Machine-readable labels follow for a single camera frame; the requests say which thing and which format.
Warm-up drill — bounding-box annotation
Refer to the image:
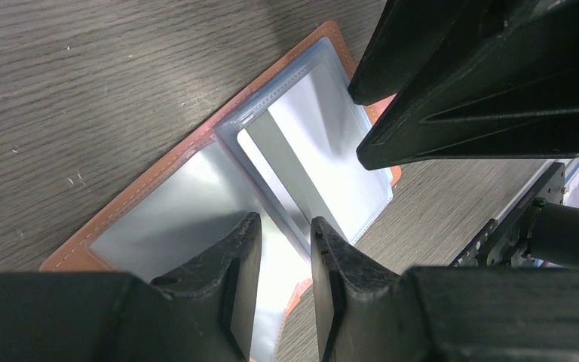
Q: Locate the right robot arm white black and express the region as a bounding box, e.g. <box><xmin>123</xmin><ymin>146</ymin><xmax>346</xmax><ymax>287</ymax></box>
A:
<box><xmin>348</xmin><ymin>1</ymin><xmax>579</xmax><ymax>267</ymax></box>

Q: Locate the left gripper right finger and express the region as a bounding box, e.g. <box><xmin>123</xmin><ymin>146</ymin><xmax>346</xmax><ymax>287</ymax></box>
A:
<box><xmin>311</xmin><ymin>216</ymin><xmax>579</xmax><ymax>361</ymax></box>

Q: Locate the silver striped credit card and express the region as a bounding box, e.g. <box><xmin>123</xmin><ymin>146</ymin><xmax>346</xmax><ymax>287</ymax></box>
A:
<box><xmin>237</xmin><ymin>63</ymin><xmax>375</xmax><ymax>241</ymax></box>

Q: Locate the brown leather card holder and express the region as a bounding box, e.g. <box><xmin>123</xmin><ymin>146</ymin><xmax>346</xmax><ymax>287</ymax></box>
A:
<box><xmin>41</xmin><ymin>21</ymin><xmax>401</xmax><ymax>361</ymax></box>

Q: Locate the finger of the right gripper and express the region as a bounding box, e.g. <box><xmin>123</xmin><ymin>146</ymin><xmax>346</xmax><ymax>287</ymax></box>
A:
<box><xmin>348</xmin><ymin>1</ymin><xmax>579</xmax><ymax>106</ymax></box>
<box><xmin>357</xmin><ymin>30</ymin><xmax>579</xmax><ymax>170</ymax></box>

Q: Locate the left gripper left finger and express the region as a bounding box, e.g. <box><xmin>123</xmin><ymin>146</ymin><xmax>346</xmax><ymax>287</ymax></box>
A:
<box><xmin>0</xmin><ymin>213</ymin><xmax>262</xmax><ymax>361</ymax></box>

